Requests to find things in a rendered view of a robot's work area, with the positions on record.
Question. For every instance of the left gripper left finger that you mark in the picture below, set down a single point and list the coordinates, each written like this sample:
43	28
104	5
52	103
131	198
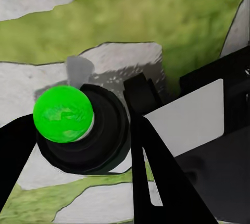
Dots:
17	140

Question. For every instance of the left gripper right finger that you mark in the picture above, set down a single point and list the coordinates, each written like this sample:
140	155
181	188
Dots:
181	202

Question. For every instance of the insectifuge atomizer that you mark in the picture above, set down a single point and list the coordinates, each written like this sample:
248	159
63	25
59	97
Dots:
82	128

